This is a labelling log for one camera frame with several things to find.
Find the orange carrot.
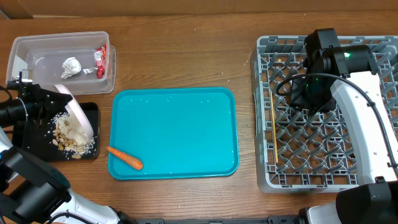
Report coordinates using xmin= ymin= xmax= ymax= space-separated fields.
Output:
xmin=107 ymin=146 xmax=144 ymax=170

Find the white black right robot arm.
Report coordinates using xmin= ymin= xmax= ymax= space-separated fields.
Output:
xmin=288 ymin=44 xmax=397 ymax=223

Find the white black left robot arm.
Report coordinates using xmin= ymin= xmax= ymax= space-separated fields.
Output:
xmin=1 ymin=74 xmax=131 ymax=223

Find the rice and peanut pile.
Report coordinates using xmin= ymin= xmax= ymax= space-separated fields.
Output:
xmin=46 ymin=112 xmax=96 ymax=160

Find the grey dishwasher rack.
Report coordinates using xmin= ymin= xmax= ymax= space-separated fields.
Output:
xmin=251 ymin=35 xmax=397 ymax=193

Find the teal serving tray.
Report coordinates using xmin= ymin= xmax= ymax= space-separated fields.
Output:
xmin=108 ymin=87 xmax=239 ymax=180

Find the wooden chopstick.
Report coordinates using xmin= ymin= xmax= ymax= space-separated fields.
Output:
xmin=269 ymin=90 xmax=279 ymax=164

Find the clear plastic waste bin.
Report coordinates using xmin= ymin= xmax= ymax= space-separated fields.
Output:
xmin=6 ymin=31 xmax=116 ymax=95

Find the white paper tissue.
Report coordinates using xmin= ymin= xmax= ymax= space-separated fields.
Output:
xmin=61 ymin=57 xmax=81 ymax=79

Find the pink plate with rice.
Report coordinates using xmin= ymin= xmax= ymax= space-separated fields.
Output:
xmin=54 ymin=84 xmax=93 ymax=141

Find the black plastic tray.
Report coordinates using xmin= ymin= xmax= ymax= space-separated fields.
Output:
xmin=11 ymin=102 xmax=101 ymax=162

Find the red snack wrapper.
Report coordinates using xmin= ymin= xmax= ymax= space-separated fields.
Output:
xmin=94 ymin=45 xmax=107 ymax=79

